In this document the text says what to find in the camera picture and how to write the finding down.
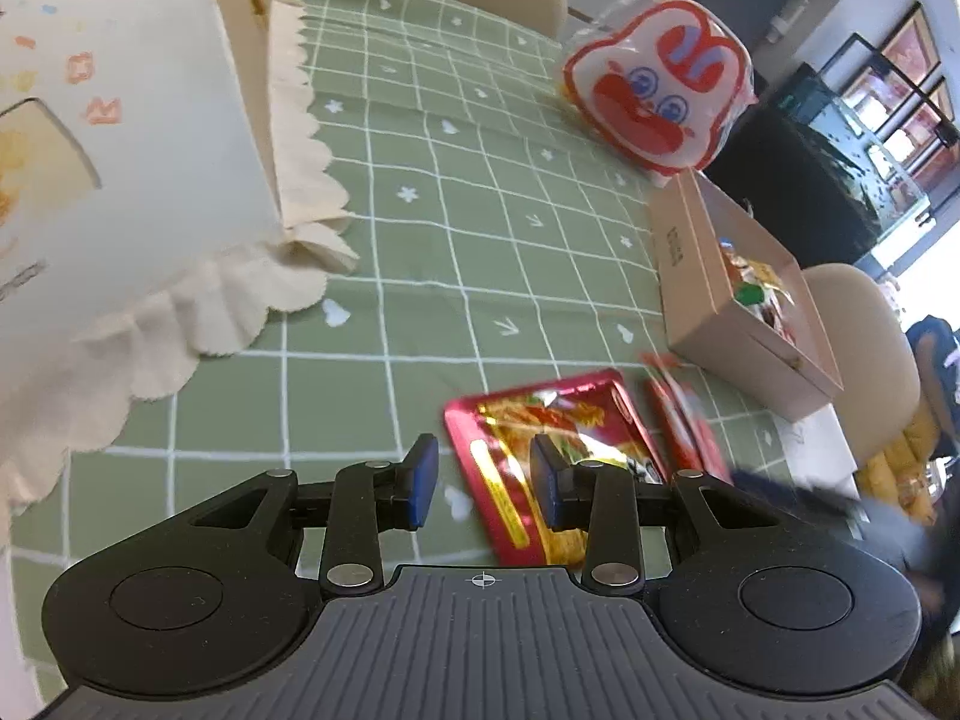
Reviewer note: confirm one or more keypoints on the red white rabbit bag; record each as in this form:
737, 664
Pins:
661, 81

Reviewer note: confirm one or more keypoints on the pink open cardboard box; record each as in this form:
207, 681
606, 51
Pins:
735, 301

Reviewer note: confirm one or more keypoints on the green red snack packet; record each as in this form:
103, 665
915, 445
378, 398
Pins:
759, 289

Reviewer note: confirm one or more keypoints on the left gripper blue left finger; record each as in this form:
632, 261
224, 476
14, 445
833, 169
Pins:
370, 499

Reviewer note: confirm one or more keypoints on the red white striped snack packet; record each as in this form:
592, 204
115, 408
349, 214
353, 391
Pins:
690, 443

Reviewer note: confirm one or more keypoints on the beige chair right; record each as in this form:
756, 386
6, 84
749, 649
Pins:
880, 380

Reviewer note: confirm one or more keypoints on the seen blue finger of the right gripper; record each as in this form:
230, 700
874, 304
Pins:
797, 500

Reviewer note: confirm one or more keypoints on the black aquarium cabinet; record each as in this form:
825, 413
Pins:
799, 161

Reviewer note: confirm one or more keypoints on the white cartoon paper bag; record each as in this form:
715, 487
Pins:
164, 190

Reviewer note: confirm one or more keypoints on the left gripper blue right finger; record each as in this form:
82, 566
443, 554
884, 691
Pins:
599, 499

